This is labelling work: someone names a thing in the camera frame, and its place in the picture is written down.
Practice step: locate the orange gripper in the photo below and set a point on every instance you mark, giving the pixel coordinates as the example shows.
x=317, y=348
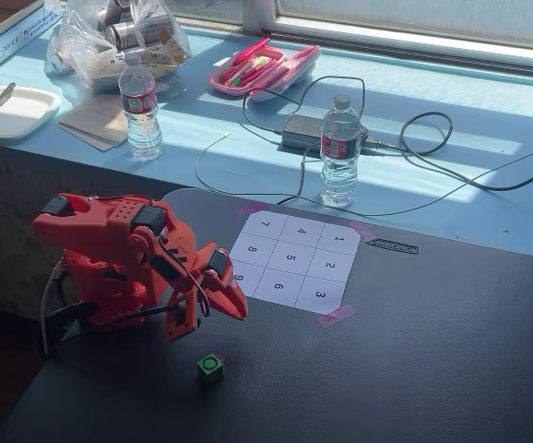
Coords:
x=220, y=287

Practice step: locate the green cube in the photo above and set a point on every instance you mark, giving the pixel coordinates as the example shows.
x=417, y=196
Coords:
x=210, y=369

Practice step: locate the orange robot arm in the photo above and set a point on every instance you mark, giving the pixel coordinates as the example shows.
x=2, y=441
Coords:
x=91, y=221

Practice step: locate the white numbered grid paper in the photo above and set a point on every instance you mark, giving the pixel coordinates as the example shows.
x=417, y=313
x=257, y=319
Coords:
x=299, y=258

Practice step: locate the pink tape piece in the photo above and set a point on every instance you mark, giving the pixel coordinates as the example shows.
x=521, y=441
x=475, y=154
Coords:
x=336, y=316
x=362, y=230
x=251, y=209

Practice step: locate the black table clamp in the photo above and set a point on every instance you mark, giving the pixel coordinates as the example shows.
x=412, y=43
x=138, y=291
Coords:
x=70, y=318

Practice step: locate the black desk mat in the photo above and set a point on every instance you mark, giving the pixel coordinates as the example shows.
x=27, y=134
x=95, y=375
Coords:
x=386, y=369

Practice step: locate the small black toothed strip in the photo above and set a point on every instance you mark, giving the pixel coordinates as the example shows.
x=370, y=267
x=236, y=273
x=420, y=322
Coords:
x=393, y=245

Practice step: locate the clear water bottle red label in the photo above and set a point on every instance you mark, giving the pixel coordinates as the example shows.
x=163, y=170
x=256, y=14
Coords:
x=141, y=115
x=339, y=157

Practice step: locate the black power adapter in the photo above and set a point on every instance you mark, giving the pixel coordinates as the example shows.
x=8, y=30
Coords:
x=301, y=131

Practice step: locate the pink pencil case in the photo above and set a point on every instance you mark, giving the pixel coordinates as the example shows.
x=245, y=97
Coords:
x=289, y=76

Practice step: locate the green highlighter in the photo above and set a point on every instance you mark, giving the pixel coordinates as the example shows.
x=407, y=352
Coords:
x=259, y=61

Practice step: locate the long pink pen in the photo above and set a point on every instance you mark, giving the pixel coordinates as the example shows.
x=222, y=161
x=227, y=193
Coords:
x=253, y=48

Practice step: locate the white square plate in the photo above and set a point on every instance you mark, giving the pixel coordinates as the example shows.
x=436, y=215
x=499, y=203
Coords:
x=22, y=111

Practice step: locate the silver metal can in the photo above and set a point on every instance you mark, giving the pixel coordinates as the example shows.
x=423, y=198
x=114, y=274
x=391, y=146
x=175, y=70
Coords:
x=130, y=33
x=112, y=10

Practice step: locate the clear plastic bag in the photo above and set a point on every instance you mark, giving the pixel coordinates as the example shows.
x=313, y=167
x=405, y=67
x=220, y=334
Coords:
x=77, y=46

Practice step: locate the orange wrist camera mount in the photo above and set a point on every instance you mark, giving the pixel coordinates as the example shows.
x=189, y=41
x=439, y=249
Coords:
x=181, y=323

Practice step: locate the white window frame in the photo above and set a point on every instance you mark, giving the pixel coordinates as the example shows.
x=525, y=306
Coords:
x=386, y=34

